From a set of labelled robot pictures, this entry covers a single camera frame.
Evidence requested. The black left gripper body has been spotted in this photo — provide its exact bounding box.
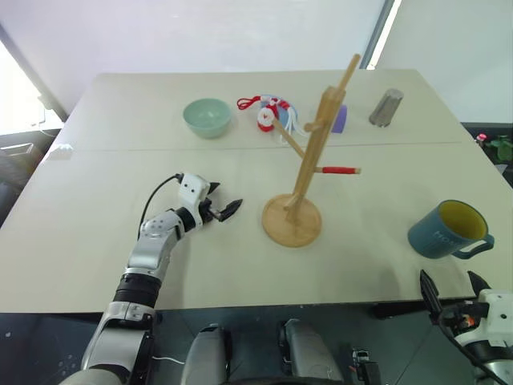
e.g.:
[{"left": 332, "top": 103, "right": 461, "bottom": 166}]
[{"left": 200, "top": 197, "right": 224, "bottom": 225}]

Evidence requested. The wooden mug tree stand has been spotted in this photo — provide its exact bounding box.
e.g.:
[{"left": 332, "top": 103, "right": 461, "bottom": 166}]
[{"left": 261, "top": 53, "right": 362, "bottom": 249}]

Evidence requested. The black device with connectors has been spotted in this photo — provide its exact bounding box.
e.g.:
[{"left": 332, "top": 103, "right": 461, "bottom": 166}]
[{"left": 348, "top": 347, "right": 382, "bottom": 385}]

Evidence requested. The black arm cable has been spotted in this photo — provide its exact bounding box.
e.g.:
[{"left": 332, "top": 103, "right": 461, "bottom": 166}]
[
  {"left": 138, "top": 172, "right": 185, "bottom": 237},
  {"left": 436, "top": 310, "right": 488, "bottom": 374}
]

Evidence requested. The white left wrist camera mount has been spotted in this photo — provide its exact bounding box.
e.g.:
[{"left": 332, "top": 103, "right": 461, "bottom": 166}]
[{"left": 177, "top": 172, "right": 212, "bottom": 231}]

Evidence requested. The red santa ornament with cord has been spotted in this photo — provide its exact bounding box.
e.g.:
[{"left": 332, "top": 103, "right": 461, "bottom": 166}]
[{"left": 236, "top": 94, "right": 282, "bottom": 133}]

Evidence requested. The blue pendant with white tassels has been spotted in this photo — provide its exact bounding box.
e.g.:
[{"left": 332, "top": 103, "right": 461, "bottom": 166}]
[{"left": 262, "top": 94, "right": 301, "bottom": 136}]

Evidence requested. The light green bowl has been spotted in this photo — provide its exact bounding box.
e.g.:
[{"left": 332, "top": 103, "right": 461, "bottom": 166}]
[{"left": 183, "top": 98, "right": 232, "bottom": 140}]

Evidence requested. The purple block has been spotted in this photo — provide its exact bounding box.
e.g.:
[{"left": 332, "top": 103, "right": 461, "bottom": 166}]
[{"left": 330, "top": 104, "right": 349, "bottom": 135}]

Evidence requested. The small white plastic object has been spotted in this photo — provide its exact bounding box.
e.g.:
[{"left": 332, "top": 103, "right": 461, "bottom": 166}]
[{"left": 46, "top": 143, "right": 75, "bottom": 161}]

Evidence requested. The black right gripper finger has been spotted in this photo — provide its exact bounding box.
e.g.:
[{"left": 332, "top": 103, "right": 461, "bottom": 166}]
[
  {"left": 466, "top": 269, "right": 492, "bottom": 300},
  {"left": 418, "top": 269, "right": 444, "bottom": 321}
]

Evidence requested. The blue mug with yellow inside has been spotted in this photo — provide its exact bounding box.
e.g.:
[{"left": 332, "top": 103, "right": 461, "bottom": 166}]
[{"left": 407, "top": 199, "right": 495, "bottom": 261}]

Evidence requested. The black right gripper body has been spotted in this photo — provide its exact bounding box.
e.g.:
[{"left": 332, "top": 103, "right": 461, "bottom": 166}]
[{"left": 436, "top": 298, "right": 489, "bottom": 334}]

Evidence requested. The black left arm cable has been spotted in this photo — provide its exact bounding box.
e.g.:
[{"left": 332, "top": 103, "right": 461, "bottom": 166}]
[{"left": 138, "top": 172, "right": 185, "bottom": 237}]

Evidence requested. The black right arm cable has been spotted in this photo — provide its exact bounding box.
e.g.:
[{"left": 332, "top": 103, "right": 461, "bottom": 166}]
[{"left": 436, "top": 310, "right": 488, "bottom": 374}]

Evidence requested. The grey metal cylinder shaker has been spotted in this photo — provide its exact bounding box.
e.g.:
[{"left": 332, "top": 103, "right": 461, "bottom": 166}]
[{"left": 368, "top": 87, "right": 405, "bottom": 128}]

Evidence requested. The green potted plant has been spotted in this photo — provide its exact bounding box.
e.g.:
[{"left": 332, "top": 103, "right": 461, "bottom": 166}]
[{"left": 484, "top": 135, "right": 513, "bottom": 164}]

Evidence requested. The grey rounded shell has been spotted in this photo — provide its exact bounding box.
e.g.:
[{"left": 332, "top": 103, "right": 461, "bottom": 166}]
[
  {"left": 277, "top": 318, "right": 345, "bottom": 385},
  {"left": 180, "top": 323, "right": 234, "bottom": 385}
]

